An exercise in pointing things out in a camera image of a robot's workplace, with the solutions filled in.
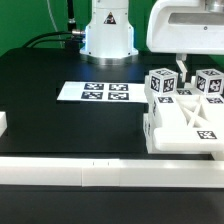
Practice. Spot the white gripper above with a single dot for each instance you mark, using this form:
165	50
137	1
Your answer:
186	27

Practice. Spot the white tagged cube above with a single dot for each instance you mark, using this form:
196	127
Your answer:
209	81
163	80

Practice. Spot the white chair seat part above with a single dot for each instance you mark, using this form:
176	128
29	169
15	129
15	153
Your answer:
151	128

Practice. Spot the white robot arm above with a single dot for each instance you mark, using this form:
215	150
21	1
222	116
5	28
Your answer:
109	37

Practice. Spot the white right fence bar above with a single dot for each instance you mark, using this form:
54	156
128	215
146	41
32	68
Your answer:
218	156

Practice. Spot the white fence bar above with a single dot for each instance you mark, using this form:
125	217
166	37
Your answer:
111	172
3	123
218	156

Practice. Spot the black vertical pole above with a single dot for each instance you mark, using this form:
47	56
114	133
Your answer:
70	12

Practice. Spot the white left fence bar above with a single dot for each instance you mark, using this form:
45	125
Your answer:
3	123

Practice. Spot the white front fence bar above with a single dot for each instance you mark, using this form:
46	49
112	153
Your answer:
111	172

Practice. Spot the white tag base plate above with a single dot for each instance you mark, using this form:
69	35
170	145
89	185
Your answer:
102	92

